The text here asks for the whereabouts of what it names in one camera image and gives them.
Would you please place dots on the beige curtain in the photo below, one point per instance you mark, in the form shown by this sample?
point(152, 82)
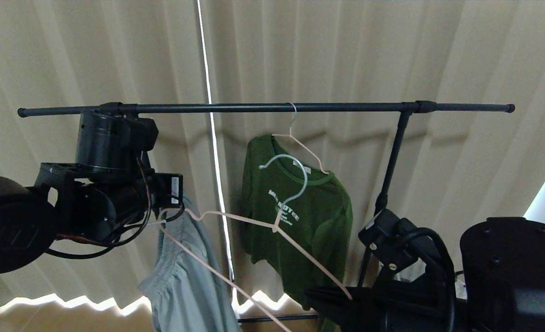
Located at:
point(392, 55)

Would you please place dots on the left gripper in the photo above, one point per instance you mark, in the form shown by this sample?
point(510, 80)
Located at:
point(106, 207)

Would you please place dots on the pale blue garment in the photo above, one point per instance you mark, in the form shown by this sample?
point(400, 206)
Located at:
point(189, 286)

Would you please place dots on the pink clothes hanger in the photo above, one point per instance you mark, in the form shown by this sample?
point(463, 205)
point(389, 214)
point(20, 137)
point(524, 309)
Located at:
point(305, 152)
point(306, 177)

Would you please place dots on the black clothes rack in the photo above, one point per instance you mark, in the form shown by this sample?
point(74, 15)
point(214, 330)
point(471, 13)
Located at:
point(346, 107)

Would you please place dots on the green printed shirt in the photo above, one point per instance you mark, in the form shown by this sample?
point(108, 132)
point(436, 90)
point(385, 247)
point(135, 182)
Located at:
point(318, 216)

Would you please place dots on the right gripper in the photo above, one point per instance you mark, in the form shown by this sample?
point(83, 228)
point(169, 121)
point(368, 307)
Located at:
point(401, 304)

